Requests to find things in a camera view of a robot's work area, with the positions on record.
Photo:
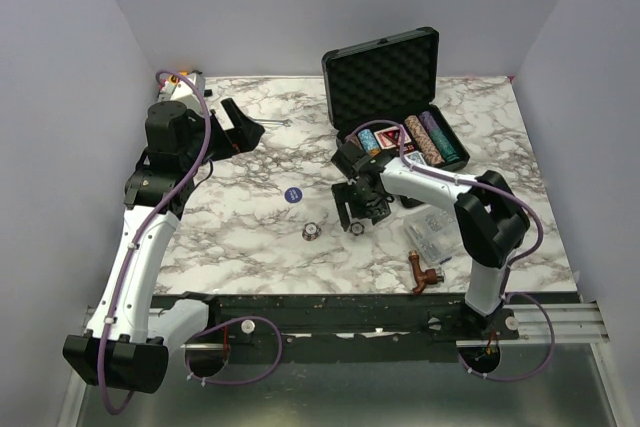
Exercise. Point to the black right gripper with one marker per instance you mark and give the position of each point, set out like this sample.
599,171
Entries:
342,193

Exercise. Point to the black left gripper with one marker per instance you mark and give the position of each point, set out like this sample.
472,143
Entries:
245,134

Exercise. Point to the blue ten poker chip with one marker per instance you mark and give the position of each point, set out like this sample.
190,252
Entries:
311,231
356,228

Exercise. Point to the blue small blind button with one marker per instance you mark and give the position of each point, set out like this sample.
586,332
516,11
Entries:
293,195

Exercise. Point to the black triangular all-in button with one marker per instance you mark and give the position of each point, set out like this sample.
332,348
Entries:
391,135

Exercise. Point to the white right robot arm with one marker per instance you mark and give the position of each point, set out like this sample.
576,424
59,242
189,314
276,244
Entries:
492,222

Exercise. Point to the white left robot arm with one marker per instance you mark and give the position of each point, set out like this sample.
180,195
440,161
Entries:
122,347

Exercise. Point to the black poker set case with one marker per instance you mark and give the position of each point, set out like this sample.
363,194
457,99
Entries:
389,78

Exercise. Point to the silver open-end wrench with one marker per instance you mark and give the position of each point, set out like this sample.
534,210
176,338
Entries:
281,122

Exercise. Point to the blue playing card deck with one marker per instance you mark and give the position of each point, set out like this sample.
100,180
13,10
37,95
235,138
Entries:
416,157

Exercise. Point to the clear plastic bag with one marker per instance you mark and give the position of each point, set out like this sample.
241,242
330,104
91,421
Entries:
434,233

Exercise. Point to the teal chip stack row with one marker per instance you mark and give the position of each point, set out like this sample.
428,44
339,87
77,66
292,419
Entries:
446,149

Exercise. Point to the brown faucet tap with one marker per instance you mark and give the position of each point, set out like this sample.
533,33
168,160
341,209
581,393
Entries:
423,277

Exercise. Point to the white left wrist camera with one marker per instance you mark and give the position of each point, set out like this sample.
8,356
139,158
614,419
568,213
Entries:
174,89

